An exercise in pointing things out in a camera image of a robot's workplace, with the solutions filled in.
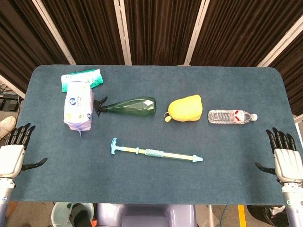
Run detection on white frame post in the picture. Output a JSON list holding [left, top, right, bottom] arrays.
[[32, 0, 76, 65], [257, 14, 303, 68], [113, 0, 132, 66], [184, 0, 211, 66]]

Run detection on yellow plush toy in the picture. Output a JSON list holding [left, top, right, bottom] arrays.
[[163, 95, 203, 122]]

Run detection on white plastic bucket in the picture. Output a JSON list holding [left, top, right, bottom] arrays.
[[51, 202, 95, 227]]

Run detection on clear plastic water bottle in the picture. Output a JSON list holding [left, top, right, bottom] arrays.
[[207, 109, 258, 124]]

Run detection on purple white tissue pack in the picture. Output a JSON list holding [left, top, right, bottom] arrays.
[[63, 81, 94, 140]]

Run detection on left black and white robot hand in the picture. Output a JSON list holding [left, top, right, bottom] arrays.
[[0, 122, 48, 178]]

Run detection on dark brown curtain panel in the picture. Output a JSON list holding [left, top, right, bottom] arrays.
[[124, 0, 205, 66], [40, 0, 125, 66], [191, 0, 303, 67], [0, 0, 70, 93]]

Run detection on white shoe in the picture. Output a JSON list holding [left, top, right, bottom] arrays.
[[0, 115, 17, 138]]

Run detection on green white wipes pack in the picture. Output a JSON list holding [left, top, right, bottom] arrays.
[[61, 68, 104, 93]]

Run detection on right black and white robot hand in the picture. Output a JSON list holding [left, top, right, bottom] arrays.
[[255, 127, 303, 185]]

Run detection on clear plastic tube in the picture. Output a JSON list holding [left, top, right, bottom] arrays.
[[135, 147, 204, 164]]

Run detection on blue felt table mat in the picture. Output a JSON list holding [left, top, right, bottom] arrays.
[[7, 65, 303, 205]]

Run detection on lavender robot torso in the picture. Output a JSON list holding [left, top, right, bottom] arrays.
[[96, 203, 197, 227]]

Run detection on blue floor cable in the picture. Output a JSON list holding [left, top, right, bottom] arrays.
[[221, 204, 228, 227]]

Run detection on green plastic spray bottle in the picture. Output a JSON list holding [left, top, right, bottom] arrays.
[[93, 96, 157, 118]]

